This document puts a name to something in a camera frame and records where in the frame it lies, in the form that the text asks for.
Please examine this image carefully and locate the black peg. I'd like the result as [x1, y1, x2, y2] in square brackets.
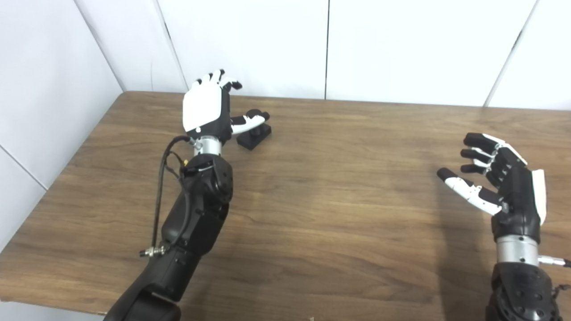
[236, 109, 273, 151]

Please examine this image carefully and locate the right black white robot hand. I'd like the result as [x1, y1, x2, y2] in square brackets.
[437, 132, 547, 243]

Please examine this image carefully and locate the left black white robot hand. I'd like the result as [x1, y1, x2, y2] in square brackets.
[182, 69, 270, 144]

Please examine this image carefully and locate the thin left wire yellow connector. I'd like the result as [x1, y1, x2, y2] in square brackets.
[163, 152, 189, 180]

